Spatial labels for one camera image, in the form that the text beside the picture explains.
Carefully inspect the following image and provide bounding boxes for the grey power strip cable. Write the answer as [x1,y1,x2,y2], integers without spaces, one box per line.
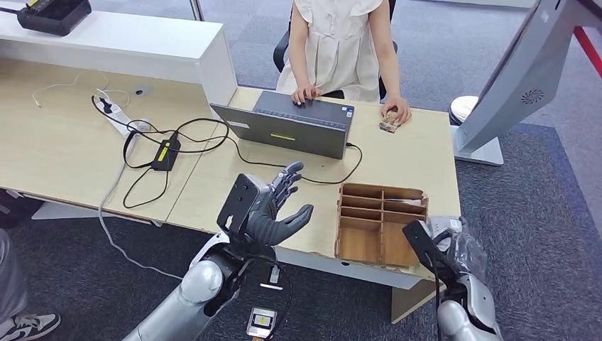
[97,134,182,279]

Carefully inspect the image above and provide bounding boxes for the white power strip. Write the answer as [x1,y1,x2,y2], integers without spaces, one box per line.
[94,92,151,137]

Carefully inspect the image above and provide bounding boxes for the small silver yellow device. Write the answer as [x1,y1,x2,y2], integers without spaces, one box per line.
[246,306,278,340]

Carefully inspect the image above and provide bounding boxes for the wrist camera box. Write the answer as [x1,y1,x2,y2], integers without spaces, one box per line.
[402,220,443,283]
[216,173,273,237]

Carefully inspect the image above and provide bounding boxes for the black left wrist camera cable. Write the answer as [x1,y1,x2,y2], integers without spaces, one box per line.
[253,254,293,337]

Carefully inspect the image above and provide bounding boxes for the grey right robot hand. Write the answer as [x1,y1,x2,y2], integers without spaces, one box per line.
[429,220,488,283]

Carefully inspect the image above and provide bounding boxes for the wooden compartment organizer box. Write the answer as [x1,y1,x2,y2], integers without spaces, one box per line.
[334,182,429,269]

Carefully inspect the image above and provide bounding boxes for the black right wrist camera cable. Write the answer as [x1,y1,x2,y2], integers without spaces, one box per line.
[425,254,444,341]

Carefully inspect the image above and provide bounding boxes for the white counter shelf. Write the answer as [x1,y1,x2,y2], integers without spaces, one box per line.
[0,4,239,107]

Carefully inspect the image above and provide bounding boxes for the black device on counter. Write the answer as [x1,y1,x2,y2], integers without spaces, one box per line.
[0,0,92,37]

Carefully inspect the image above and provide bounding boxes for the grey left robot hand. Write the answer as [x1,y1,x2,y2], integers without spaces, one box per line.
[244,161,314,247]

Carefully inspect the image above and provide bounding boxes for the person's leg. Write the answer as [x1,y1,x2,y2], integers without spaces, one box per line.
[0,228,29,325]

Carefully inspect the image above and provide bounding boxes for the thin white cable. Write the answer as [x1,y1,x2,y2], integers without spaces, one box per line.
[31,70,130,108]

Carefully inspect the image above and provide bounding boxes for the grey white sneaker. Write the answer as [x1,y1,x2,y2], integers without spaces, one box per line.
[0,312,62,341]

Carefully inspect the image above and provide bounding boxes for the person's left hand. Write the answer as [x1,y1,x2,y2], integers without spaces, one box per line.
[381,96,413,125]

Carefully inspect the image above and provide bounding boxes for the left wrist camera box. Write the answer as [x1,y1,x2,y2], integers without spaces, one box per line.
[216,173,273,237]

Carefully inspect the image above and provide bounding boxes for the black power adapter yellow label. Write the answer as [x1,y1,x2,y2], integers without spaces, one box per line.
[150,136,182,172]

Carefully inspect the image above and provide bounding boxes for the black adapter cable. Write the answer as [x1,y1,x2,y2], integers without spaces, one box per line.
[90,94,241,210]

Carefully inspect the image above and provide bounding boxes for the round white stool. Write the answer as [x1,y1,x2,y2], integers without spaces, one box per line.
[449,95,480,127]

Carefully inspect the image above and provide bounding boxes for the person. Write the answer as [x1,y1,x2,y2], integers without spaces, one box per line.
[275,0,413,125]

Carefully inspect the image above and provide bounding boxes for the clear plastic film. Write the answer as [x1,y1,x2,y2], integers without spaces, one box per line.
[425,215,488,283]

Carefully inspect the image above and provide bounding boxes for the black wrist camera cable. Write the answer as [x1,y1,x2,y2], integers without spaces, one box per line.
[425,254,444,341]
[253,254,293,337]

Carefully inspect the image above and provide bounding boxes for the white usb connector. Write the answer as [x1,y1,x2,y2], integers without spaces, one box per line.
[259,263,285,291]

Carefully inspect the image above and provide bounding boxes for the dark grey laptop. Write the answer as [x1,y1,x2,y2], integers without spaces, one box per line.
[210,89,356,160]

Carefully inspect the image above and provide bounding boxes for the red barrier belt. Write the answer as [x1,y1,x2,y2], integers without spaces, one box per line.
[572,26,602,76]

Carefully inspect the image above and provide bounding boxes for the person's right hand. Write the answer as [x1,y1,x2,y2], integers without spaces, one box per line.
[290,85,323,106]

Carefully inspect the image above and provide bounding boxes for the beige desk side panel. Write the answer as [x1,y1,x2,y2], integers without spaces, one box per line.
[391,277,445,325]

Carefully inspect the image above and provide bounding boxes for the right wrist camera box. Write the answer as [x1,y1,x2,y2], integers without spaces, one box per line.
[402,220,443,283]

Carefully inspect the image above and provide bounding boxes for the black laptop charging cable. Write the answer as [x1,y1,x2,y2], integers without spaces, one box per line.
[230,136,364,186]

